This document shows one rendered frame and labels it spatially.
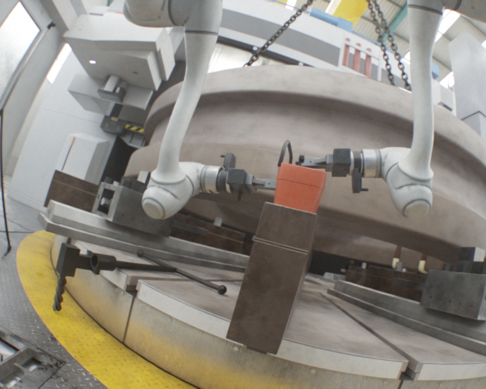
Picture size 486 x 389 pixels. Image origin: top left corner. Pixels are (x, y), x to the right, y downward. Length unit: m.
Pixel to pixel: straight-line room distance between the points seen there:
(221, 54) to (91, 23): 2.68
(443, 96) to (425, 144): 7.04
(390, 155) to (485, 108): 5.51
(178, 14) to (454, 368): 1.49
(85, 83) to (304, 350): 4.24
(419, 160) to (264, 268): 0.47
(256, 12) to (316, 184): 7.62
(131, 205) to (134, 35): 2.19
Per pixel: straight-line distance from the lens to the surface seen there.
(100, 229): 1.71
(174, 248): 2.03
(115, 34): 3.47
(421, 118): 0.74
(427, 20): 0.79
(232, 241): 3.19
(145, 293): 1.11
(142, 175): 1.91
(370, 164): 0.85
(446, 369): 1.18
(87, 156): 4.60
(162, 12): 0.87
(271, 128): 1.81
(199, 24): 0.82
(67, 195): 2.83
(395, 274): 3.04
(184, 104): 0.80
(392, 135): 1.87
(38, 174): 5.48
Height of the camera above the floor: 0.57
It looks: 10 degrees up
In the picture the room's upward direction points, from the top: 16 degrees clockwise
